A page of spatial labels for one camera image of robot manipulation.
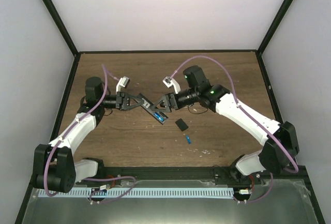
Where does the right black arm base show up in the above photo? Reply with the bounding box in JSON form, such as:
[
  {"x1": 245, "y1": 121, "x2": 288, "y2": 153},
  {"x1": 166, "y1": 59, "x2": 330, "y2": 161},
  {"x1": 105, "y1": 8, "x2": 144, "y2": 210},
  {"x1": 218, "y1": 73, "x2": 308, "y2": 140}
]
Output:
[{"x1": 214, "y1": 159, "x2": 262, "y2": 185}]

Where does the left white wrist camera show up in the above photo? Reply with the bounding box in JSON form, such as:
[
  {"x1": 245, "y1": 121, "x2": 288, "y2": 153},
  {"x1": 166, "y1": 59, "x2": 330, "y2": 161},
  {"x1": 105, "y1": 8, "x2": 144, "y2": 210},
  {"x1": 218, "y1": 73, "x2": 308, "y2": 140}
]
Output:
[{"x1": 116, "y1": 76, "x2": 130, "y2": 92}]

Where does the black battery cover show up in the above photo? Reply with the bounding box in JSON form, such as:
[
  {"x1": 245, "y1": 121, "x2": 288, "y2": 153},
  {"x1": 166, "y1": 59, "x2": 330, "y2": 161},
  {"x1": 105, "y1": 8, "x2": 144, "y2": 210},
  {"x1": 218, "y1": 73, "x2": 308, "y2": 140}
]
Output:
[{"x1": 175, "y1": 118, "x2": 188, "y2": 131}]

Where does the light blue slotted cable duct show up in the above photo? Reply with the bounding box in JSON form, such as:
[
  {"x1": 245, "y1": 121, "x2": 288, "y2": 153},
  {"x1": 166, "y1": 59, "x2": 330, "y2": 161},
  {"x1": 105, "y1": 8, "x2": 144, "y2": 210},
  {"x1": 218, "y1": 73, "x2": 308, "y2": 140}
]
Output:
[{"x1": 38, "y1": 187, "x2": 233, "y2": 199}]

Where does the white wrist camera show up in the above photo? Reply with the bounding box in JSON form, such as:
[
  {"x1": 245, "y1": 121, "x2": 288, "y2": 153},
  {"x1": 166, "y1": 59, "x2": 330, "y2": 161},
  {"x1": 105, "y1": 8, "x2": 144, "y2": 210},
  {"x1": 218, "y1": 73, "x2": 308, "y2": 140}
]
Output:
[
  {"x1": 162, "y1": 77, "x2": 181, "y2": 94},
  {"x1": 116, "y1": 76, "x2": 130, "y2": 92}
]

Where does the blue battery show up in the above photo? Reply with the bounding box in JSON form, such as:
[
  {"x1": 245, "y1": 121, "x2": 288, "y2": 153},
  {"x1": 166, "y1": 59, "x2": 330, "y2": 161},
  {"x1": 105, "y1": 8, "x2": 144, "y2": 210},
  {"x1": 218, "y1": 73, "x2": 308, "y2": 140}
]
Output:
[
  {"x1": 186, "y1": 135, "x2": 191, "y2": 144},
  {"x1": 153, "y1": 112, "x2": 165, "y2": 123}
]

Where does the grey metal front plate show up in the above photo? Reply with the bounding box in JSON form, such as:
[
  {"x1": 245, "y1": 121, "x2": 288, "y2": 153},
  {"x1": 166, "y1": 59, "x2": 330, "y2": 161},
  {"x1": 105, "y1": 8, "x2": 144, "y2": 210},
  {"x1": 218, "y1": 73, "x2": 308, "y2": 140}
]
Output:
[{"x1": 18, "y1": 180, "x2": 317, "y2": 223}]

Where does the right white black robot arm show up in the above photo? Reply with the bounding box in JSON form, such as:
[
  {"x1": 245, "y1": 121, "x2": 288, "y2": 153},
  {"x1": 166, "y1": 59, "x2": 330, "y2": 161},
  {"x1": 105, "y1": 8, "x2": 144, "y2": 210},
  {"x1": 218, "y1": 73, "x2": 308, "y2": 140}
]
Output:
[{"x1": 151, "y1": 65, "x2": 299, "y2": 184}]

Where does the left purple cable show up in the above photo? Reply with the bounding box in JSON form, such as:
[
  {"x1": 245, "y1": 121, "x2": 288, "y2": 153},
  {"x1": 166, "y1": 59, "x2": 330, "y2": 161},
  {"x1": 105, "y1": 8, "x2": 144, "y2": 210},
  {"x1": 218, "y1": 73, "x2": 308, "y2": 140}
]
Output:
[{"x1": 44, "y1": 64, "x2": 137, "y2": 205}]

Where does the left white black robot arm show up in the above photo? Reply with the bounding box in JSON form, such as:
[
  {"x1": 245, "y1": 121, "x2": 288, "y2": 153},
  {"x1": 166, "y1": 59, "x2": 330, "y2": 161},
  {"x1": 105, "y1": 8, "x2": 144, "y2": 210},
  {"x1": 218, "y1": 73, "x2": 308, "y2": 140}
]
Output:
[{"x1": 32, "y1": 77, "x2": 143, "y2": 196}]

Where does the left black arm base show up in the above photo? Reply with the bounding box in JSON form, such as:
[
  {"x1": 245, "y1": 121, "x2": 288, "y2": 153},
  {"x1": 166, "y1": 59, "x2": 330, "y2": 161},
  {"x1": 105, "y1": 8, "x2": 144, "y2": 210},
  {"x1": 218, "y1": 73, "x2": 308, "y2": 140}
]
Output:
[{"x1": 75, "y1": 161, "x2": 121, "y2": 183}]

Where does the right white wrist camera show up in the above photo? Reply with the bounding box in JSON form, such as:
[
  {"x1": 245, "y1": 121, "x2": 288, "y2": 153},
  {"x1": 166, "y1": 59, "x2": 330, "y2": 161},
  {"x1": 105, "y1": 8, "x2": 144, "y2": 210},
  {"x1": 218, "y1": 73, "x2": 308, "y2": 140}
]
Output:
[{"x1": 162, "y1": 77, "x2": 181, "y2": 94}]

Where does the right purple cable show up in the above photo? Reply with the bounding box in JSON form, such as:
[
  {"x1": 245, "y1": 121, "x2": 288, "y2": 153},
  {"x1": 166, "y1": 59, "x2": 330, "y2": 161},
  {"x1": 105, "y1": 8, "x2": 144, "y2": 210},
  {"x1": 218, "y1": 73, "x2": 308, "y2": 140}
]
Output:
[{"x1": 170, "y1": 55, "x2": 299, "y2": 204}]

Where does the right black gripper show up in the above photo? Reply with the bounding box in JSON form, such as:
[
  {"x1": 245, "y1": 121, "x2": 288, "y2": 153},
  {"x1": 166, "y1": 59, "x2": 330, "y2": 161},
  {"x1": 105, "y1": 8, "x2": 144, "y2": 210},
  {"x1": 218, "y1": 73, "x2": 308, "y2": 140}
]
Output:
[{"x1": 153, "y1": 88, "x2": 199, "y2": 112}]

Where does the black aluminium frame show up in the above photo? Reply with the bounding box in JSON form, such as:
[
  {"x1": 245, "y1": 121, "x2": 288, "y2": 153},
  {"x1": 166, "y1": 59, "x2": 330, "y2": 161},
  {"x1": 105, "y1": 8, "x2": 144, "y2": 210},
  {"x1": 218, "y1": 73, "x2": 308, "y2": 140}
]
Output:
[{"x1": 14, "y1": 0, "x2": 325, "y2": 224}]

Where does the purple cable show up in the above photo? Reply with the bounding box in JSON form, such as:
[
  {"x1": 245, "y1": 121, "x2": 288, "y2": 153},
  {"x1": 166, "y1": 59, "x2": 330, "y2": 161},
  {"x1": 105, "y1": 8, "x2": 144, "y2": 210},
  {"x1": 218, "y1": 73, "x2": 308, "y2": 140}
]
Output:
[
  {"x1": 44, "y1": 64, "x2": 137, "y2": 205},
  {"x1": 170, "y1": 55, "x2": 299, "y2": 204}
]

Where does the black remote control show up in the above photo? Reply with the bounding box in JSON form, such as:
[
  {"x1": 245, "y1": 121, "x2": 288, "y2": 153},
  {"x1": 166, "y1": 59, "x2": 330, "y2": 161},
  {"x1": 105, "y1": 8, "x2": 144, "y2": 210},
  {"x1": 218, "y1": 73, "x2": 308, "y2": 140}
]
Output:
[{"x1": 138, "y1": 93, "x2": 168, "y2": 125}]

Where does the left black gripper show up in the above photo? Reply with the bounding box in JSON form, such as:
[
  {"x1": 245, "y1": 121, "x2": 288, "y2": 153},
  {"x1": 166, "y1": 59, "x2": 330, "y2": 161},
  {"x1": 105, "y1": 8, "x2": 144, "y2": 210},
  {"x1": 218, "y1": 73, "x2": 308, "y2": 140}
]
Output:
[{"x1": 99, "y1": 93, "x2": 144, "y2": 111}]

